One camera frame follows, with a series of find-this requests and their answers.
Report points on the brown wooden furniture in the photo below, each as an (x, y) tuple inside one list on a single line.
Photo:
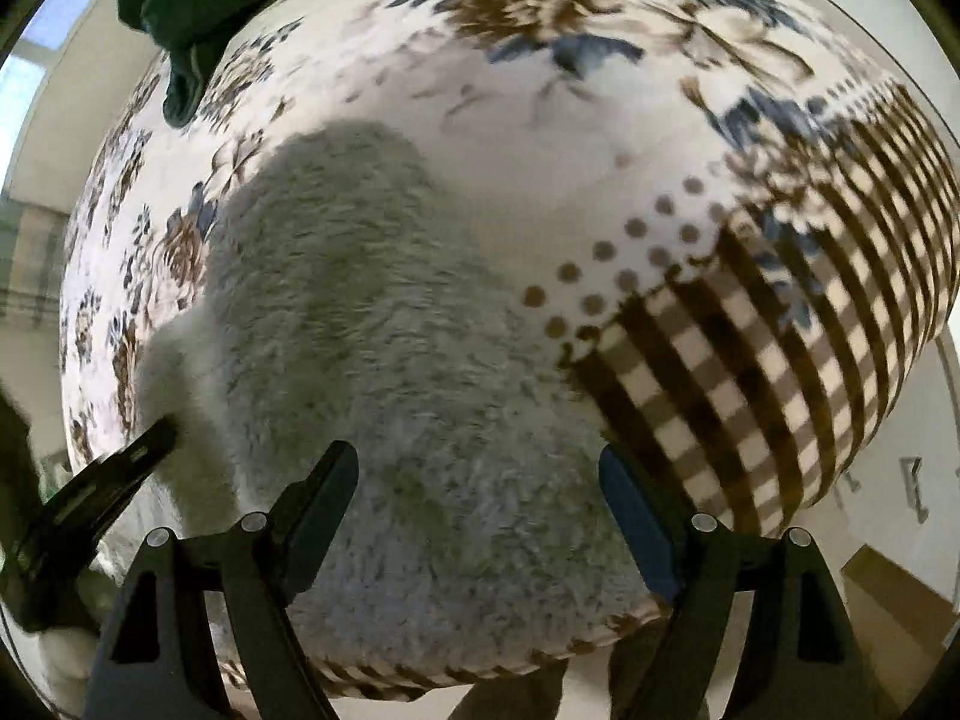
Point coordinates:
[(900, 600)]

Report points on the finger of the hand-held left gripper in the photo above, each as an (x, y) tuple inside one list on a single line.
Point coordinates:
[(127, 457)]

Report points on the floral checked printed blanket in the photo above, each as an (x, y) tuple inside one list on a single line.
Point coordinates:
[(570, 187)]

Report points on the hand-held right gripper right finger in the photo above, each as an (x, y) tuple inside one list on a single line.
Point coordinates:
[(637, 529)]

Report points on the window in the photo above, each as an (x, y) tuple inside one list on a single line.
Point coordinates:
[(30, 67)]

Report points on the fluffy white towel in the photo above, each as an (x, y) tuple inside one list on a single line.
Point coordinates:
[(390, 420)]

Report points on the wall hook fixture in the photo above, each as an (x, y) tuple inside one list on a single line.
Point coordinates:
[(915, 484)]

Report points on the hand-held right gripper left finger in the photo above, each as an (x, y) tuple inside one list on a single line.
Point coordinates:
[(324, 508)]

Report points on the dark green cloth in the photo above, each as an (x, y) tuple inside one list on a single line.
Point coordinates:
[(195, 7)]

